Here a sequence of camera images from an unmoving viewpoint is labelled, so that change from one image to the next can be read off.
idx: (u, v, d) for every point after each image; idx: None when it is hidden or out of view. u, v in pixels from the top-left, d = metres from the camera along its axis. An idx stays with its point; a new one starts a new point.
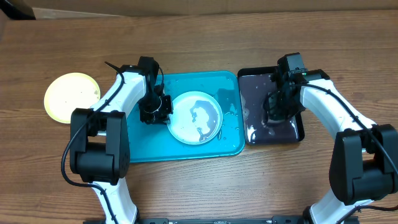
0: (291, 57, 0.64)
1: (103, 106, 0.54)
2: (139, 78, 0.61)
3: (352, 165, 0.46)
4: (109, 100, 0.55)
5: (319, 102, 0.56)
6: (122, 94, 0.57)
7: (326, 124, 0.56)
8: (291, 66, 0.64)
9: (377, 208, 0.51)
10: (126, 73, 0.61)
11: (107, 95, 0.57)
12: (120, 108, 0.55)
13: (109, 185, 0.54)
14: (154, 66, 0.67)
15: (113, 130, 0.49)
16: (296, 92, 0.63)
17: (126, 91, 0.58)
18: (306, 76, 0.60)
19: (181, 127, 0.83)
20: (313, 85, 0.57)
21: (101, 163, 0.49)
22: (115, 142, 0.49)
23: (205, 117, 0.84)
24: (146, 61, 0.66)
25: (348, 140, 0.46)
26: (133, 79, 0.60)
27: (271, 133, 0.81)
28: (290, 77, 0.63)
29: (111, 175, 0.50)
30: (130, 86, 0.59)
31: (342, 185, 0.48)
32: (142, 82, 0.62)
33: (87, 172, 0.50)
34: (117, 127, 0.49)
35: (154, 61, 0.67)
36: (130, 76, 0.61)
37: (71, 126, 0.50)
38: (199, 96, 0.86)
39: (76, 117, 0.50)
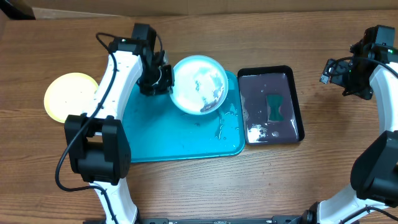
0: (384, 30, 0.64)
1: (97, 111, 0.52)
2: (134, 60, 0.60)
3: (383, 163, 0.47)
4: (102, 103, 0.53)
5: (387, 88, 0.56)
6: (117, 84, 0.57)
7: (382, 112, 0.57)
8: (379, 40, 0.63)
9: (388, 213, 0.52)
10: (118, 51, 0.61)
11: (100, 94, 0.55)
12: (114, 109, 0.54)
13: (110, 185, 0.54)
14: (151, 33, 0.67)
15: (108, 142, 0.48)
16: (371, 67, 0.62)
17: (120, 79, 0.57)
18: (391, 53, 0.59)
19: (185, 96, 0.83)
20: (390, 69, 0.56)
21: (102, 167, 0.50)
22: (112, 151, 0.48)
23: (208, 85, 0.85)
24: (141, 30, 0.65)
25: (393, 142, 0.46)
26: (127, 62, 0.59)
27: (275, 134, 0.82)
28: (372, 48, 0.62)
29: (111, 176, 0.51)
30: (124, 73, 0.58)
31: (362, 175, 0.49)
32: (138, 61, 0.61)
33: (89, 173, 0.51)
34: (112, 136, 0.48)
35: (149, 27, 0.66)
36: (124, 58, 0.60)
37: (65, 134, 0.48)
38: (199, 63, 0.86)
39: (69, 123, 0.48)
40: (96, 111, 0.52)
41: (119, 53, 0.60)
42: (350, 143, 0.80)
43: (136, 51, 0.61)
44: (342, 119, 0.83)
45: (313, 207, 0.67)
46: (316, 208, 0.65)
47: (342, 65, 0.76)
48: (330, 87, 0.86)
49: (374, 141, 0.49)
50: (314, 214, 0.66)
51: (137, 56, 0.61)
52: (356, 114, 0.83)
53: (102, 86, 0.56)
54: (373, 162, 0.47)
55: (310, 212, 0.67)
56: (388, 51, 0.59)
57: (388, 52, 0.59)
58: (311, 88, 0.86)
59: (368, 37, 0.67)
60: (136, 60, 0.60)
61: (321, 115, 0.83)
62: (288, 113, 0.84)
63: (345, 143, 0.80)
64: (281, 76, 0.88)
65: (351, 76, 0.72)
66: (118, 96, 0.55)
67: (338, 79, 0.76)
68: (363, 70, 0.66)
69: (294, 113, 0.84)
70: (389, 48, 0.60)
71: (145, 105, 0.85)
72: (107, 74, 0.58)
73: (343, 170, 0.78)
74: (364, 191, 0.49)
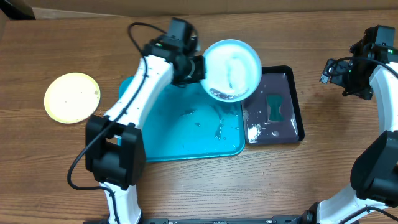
0: (384, 30, 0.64)
1: (120, 116, 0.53)
2: (165, 67, 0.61)
3: (382, 163, 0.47)
4: (126, 109, 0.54)
5: (386, 88, 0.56)
6: (145, 91, 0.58)
7: (382, 112, 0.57)
8: (379, 40, 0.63)
9: (388, 213, 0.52)
10: (151, 56, 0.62)
11: (127, 98, 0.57)
12: (138, 116, 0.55)
13: (119, 189, 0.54)
14: (187, 30, 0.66)
15: (126, 148, 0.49)
16: (371, 68, 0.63)
17: (148, 86, 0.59)
18: (391, 53, 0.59)
19: (216, 81, 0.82)
20: (390, 70, 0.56)
21: (115, 171, 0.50)
22: (129, 157, 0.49)
23: (239, 71, 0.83)
24: (176, 28, 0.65)
25: (393, 142, 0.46)
26: (158, 69, 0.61)
27: (275, 134, 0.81)
28: (372, 48, 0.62)
29: (122, 181, 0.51)
30: (153, 79, 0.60)
31: (362, 175, 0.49)
32: (169, 69, 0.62)
33: (101, 174, 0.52)
34: (130, 144, 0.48)
35: (185, 23, 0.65)
36: (156, 64, 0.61)
37: (86, 133, 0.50)
38: (234, 48, 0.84)
39: (92, 123, 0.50)
40: (120, 116, 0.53)
41: (152, 57, 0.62)
42: (351, 143, 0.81)
43: (168, 58, 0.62)
44: (342, 119, 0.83)
45: (313, 207, 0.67)
46: (316, 208, 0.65)
47: (342, 65, 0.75)
48: (330, 87, 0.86)
49: (374, 142, 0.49)
50: (314, 214, 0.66)
51: (168, 64, 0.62)
52: (356, 114, 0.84)
53: (130, 90, 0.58)
54: (372, 162, 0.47)
55: (310, 212, 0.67)
56: (388, 51, 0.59)
57: (388, 52, 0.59)
58: (311, 88, 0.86)
59: (368, 37, 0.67)
60: (167, 67, 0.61)
61: (321, 115, 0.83)
62: (288, 113, 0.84)
63: (345, 143, 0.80)
64: (281, 76, 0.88)
65: (351, 76, 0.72)
66: (143, 103, 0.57)
67: (337, 79, 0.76)
68: (362, 70, 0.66)
69: (294, 112, 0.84)
70: (389, 48, 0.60)
71: None
72: (137, 78, 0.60)
73: (343, 170, 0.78)
74: (364, 191, 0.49)
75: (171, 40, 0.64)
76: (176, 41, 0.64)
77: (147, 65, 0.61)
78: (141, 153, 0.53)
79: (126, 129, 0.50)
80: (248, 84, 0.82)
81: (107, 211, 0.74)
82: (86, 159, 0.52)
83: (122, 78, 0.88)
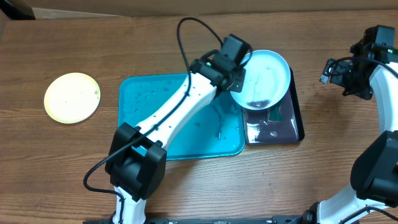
0: (384, 30, 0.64)
1: (150, 131, 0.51)
2: (208, 89, 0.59)
3: (382, 162, 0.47)
4: (158, 125, 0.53)
5: (386, 88, 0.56)
6: (181, 109, 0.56)
7: (382, 112, 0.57)
8: (379, 40, 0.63)
9: (388, 213, 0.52)
10: (198, 73, 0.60)
11: (163, 114, 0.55)
12: (167, 136, 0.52)
13: (130, 196, 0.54)
14: (242, 50, 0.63)
15: (148, 165, 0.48)
16: (370, 68, 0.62)
17: (187, 106, 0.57)
18: (391, 53, 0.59)
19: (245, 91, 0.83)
20: (390, 69, 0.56)
21: (132, 182, 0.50)
22: (148, 173, 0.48)
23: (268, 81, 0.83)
24: (234, 45, 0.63)
25: (393, 142, 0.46)
26: (201, 90, 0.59)
27: (273, 134, 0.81)
28: (372, 48, 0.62)
29: (136, 193, 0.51)
30: (193, 99, 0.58)
31: (363, 175, 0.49)
32: (212, 91, 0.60)
33: (118, 180, 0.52)
34: (152, 162, 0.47)
35: (242, 43, 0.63)
36: (200, 84, 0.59)
37: (115, 139, 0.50)
38: (271, 60, 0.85)
39: (122, 132, 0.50)
40: (150, 131, 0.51)
41: (198, 76, 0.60)
42: (351, 143, 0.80)
43: (215, 80, 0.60)
44: (342, 119, 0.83)
45: (313, 207, 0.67)
46: (316, 208, 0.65)
47: (342, 65, 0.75)
48: (330, 87, 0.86)
49: (374, 141, 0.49)
50: (314, 213, 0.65)
51: (212, 87, 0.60)
52: (356, 114, 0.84)
53: (168, 106, 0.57)
54: (373, 162, 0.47)
55: (310, 211, 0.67)
56: (388, 51, 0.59)
57: (388, 52, 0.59)
58: (311, 88, 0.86)
59: (368, 37, 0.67)
60: (210, 90, 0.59)
61: (321, 115, 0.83)
62: (288, 113, 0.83)
63: (345, 143, 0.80)
64: None
65: (351, 76, 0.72)
66: (176, 123, 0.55)
67: (337, 79, 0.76)
68: (362, 70, 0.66)
69: (294, 112, 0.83)
70: (389, 48, 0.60)
71: (145, 104, 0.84)
72: (178, 94, 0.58)
73: (343, 170, 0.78)
74: (365, 191, 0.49)
75: (224, 60, 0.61)
76: (228, 61, 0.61)
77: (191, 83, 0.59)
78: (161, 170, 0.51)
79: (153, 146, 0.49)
80: (270, 99, 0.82)
81: (107, 211, 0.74)
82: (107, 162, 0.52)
83: (122, 78, 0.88)
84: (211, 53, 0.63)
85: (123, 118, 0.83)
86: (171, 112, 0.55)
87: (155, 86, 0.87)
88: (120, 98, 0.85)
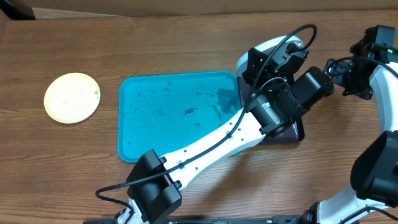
0: (383, 29, 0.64)
1: (174, 168, 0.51)
2: (254, 137, 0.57)
3: (382, 162, 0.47)
4: (184, 163, 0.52)
5: (386, 89, 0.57)
6: (217, 152, 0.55)
7: (381, 112, 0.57)
8: (379, 39, 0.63)
9: (388, 213, 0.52)
10: (250, 113, 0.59)
11: (195, 151, 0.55)
12: (190, 177, 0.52)
13: (140, 216, 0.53)
14: (315, 96, 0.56)
15: (161, 203, 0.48)
16: (371, 68, 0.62)
17: (224, 147, 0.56)
18: (390, 53, 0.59)
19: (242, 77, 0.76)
20: (390, 69, 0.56)
21: (145, 208, 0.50)
22: (158, 209, 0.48)
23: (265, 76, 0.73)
24: (305, 91, 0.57)
25: (392, 142, 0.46)
26: (245, 135, 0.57)
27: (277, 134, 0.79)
28: (372, 48, 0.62)
29: (146, 218, 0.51)
30: (233, 142, 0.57)
31: (363, 175, 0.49)
32: (257, 139, 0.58)
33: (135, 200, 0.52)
34: (165, 203, 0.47)
35: (319, 88, 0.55)
36: (247, 127, 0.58)
37: (142, 163, 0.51)
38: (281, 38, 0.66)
39: (150, 160, 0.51)
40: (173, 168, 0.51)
41: (249, 117, 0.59)
42: (351, 143, 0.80)
43: (267, 127, 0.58)
44: (342, 119, 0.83)
45: (313, 207, 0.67)
46: (316, 208, 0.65)
47: (342, 65, 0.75)
48: None
49: (374, 141, 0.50)
50: (314, 213, 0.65)
51: (261, 135, 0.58)
52: (356, 114, 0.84)
53: (206, 142, 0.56)
54: (372, 162, 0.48)
55: (310, 212, 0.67)
56: (388, 51, 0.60)
57: (388, 52, 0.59)
58: None
59: (368, 36, 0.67)
60: (256, 137, 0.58)
61: (321, 115, 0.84)
62: None
63: (345, 143, 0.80)
64: None
65: (351, 76, 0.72)
66: (204, 166, 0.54)
67: (337, 79, 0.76)
68: (362, 70, 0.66)
69: None
70: (389, 49, 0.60)
71: (145, 104, 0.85)
72: (220, 132, 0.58)
73: (343, 170, 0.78)
74: (364, 190, 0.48)
75: (291, 102, 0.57)
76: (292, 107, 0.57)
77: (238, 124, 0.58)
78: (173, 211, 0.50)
79: (171, 188, 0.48)
80: None
81: (107, 211, 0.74)
82: (132, 175, 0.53)
83: (122, 78, 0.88)
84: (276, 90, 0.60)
85: (122, 118, 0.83)
86: (204, 152, 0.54)
87: (155, 87, 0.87)
88: (120, 98, 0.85)
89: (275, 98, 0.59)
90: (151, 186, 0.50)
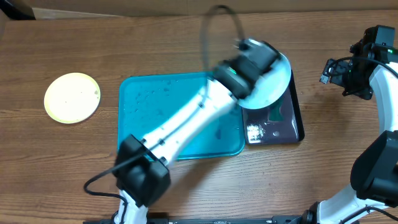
0: (383, 29, 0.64)
1: (155, 146, 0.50)
2: (226, 101, 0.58)
3: (382, 163, 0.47)
4: (164, 139, 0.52)
5: (386, 88, 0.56)
6: (193, 122, 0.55)
7: (381, 112, 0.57)
8: (379, 39, 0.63)
9: (388, 213, 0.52)
10: (217, 82, 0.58)
11: (171, 127, 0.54)
12: (173, 151, 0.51)
13: (134, 204, 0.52)
14: (271, 59, 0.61)
15: (152, 180, 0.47)
16: (372, 68, 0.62)
17: (199, 117, 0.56)
18: (390, 53, 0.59)
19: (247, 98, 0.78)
20: (390, 69, 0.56)
21: (136, 192, 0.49)
22: (150, 188, 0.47)
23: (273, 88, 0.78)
24: (261, 55, 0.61)
25: (392, 142, 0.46)
26: (217, 101, 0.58)
27: (275, 134, 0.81)
28: (372, 48, 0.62)
29: (140, 201, 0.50)
30: (208, 111, 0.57)
31: (363, 175, 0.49)
32: (229, 104, 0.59)
33: (123, 186, 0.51)
34: (155, 179, 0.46)
35: (272, 52, 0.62)
36: (217, 95, 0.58)
37: (122, 149, 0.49)
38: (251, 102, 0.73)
39: (129, 144, 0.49)
40: (156, 146, 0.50)
41: (219, 86, 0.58)
42: (351, 143, 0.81)
43: (235, 91, 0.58)
44: (342, 119, 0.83)
45: (313, 207, 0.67)
46: (316, 208, 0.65)
47: (342, 65, 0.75)
48: (330, 87, 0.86)
49: (374, 141, 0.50)
50: (314, 213, 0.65)
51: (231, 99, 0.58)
52: (356, 114, 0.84)
53: (180, 116, 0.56)
54: (373, 162, 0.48)
55: (310, 211, 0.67)
56: (387, 51, 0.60)
57: (388, 52, 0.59)
58: (311, 88, 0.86)
59: (368, 36, 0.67)
60: (227, 102, 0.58)
61: (321, 115, 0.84)
62: (288, 112, 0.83)
63: (345, 143, 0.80)
64: None
65: (351, 76, 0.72)
66: (183, 138, 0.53)
67: (337, 79, 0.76)
68: (362, 70, 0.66)
69: (294, 113, 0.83)
70: (389, 48, 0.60)
71: (145, 104, 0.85)
72: (191, 104, 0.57)
73: (343, 170, 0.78)
74: (365, 191, 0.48)
75: (252, 66, 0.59)
76: (254, 70, 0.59)
77: (207, 93, 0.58)
78: (164, 187, 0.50)
79: (158, 163, 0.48)
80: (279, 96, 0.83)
81: (107, 211, 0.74)
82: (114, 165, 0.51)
83: (122, 78, 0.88)
84: (237, 59, 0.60)
85: (122, 118, 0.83)
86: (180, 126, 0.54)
87: (155, 88, 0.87)
88: (120, 98, 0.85)
89: (234, 63, 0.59)
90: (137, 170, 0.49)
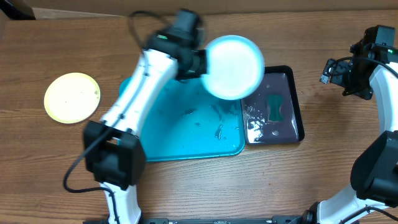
0: (383, 29, 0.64)
1: (117, 122, 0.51)
2: (166, 64, 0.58)
3: (382, 163, 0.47)
4: (123, 113, 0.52)
5: (386, 88, 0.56)
6: (145, 91, 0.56)
7: (381, 112, 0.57)
8: (379, 40, 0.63)
9: (388, 213, 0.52)
10: (153, 50, 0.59)
11: (125, 101, 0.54)
12: (136, 120, 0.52)
13: (119, 189, 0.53)
14: (195, 22, 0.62)
15: (124, 154, 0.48)
16: (372, 68, 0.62)
17: (150, 84, 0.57)
18: (391, 53, 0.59)
19: (215, 83, 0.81)
20: (390, 69, 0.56)
21: (115, 173, 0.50)
22: (126, 162, 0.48)
23: (243, 73, 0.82)
24: (185, 18, 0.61)
25: (392, 142, 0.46)
26: (158, 66, 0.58)
27: (275, 134, 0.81)
28: (372, 48, 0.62)
29: (122, 181, 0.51)
30: (154, 78, 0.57)
31: (362, 175, 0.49)
32: (172, 65, 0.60)
33: (102, 174, 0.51)
34: (127, 150, 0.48)
35: (193, 15, 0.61)
36: (158, 61, 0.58)
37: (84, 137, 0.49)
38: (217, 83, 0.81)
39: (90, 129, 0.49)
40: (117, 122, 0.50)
41: (156, 53, 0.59)
42: (350, 143, 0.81)
43: (171, 53, 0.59)
44: (342, 119, 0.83)
45: (313, 207, 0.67)
46: (316, 208, 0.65)
47: (342, 65, 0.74)
48: (330, 87, 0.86)
49: (374, 141, 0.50)
50: (314, 214, 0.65)
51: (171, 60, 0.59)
52: (356, 114, 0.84)
53: (129, 89, 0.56)
54: (372, 162, 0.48)
55: (310, 211, 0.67)
56: (388, 51, 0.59)
57: (388, 52, 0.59)
58: (311, 88, 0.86)
59: (368, 36, 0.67)
60: (169, 64, 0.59)
61: (321, 115, 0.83)
62: (288, 113, 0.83)
63: (345, 143, 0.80)
64: (281, 76, 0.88)
65: (351, 76, 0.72)
66: (141, 107, 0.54)
67: (337, 79, 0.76)
68: (362, 70, 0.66)
69: (293, 113, 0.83)
70: (389, 49, 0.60)
71: None
72: (137, 76, 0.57)
73: (343, 170, 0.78)
74: (364, 191, 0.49)
75: (179, 31, 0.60)
76: (183, 33, 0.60)
77: (147, 61, 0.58)
78: (140, 157, 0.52)
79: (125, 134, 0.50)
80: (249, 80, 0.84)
81: (107, 211, 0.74)
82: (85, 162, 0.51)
83: (122, 78, 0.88)
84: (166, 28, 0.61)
85: None
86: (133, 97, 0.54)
87: None
88: None
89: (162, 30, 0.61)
90: (109, 154, 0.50)
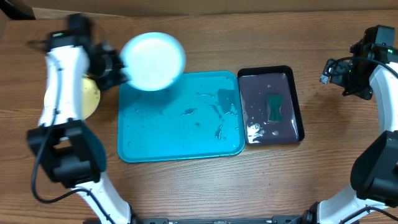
0: (383, 29, 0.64)
1: (54, 118, 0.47)
2: (75, 52, 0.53)
3: (382, 163, 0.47)
4: (57, 107, 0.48)
5: (386, 88, 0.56)
6: (67, 81, 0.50)
7: (381, 112, 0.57)
8: (379, 40, 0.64)
9: (388, 214, 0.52)
10: (56, 48, 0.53)
11: (52, 99, 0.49)
12: (72, 108, 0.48)
13: (93, 184, 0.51)
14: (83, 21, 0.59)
15: (78, 145, 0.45)
16: (371, 68, 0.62)
17: (68, 75, 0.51)
18: (391, 53, 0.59)
19: (142, 78, 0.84)
20: (390, 69, 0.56)
21: (80, 168, 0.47)
22: (84, 150, 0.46)
23: (165, 62, 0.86)
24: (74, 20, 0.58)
25: (392, 142, 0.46)
26: (67, 58, 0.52)
27: (275, 134, 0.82)
28: (372, 48, 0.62)
29: (91, 172, 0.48)
30: (68, 68, 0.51)
31: (362, 175, 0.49)
32: (81, 52, 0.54)
33: (68, 177, 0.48)
34: (78, 139, 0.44)
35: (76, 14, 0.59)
36: (65, 55, 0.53)
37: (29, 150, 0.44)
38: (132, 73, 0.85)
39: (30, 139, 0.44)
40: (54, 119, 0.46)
41: (63, 48, 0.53)
42: (350, 143, 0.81)
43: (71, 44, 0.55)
44: (342, 119, 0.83)
45: (313, 207, 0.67)
46: (316, 208, 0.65)
47: (342, 65, 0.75)
48: (330, 87, 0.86)
49: (374, 141, 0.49)
50: (314, 214, 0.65)
51: (77, 48, 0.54)
52: (356, 114, 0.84)
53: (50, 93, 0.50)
54: (372, 162, 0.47)
55: (310, 212, 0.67)
56: (387, 51, 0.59)
57: (388, 52, 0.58)
58: (311, 88, 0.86)
59: (368, 36, 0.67)
60: (77, 51, 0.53)
61: (321, 115, 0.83)
62: (288, 113, 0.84)
63: (345, 143, 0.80)
64: (281, 76, 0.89)
65: (351, 76, 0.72)
66: (72, 96, 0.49)
67: (337, 79, 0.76)
68: (362, 70, 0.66)
69: (293, 112, 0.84)
70: (389, 48, 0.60)
71: (145, 104, 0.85)
72: (51, 74, 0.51)
73: (343, 170, 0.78)
74: (364, 191, 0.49)
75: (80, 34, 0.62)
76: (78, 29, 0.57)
77: (55, 59, 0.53)
78: (94, 140, 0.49)
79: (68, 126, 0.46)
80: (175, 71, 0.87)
81: None
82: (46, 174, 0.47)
83: None
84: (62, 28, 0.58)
85: (123, 118, 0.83)
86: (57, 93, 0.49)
87: (155, 87, 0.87)
88: (121, 99, 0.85)
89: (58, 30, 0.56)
90: (66, 155, 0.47)
